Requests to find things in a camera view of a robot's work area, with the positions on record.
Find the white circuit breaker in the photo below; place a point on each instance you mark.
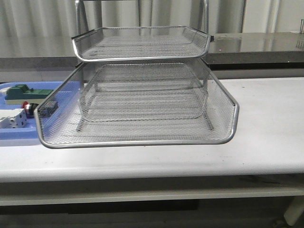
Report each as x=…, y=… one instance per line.
x=13, y=118

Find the dark steel back counter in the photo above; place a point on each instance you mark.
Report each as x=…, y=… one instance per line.
x=228, y=51

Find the white table leg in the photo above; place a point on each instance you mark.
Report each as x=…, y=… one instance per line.
x=294, y=210

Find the red emergency stop button switch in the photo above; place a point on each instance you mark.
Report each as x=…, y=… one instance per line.
x=29, y=108

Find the blue plastic tray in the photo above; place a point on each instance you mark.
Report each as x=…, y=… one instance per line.
x=19, y=133

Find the silver metal rack frame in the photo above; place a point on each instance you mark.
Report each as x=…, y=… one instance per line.
x=138, y=130

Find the green white electrical module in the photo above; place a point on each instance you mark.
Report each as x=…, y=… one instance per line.
x=20, y=93

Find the silver mesh tray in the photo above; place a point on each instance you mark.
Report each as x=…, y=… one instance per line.
x=140, y=43
x=224, y=106
x=142, y=92

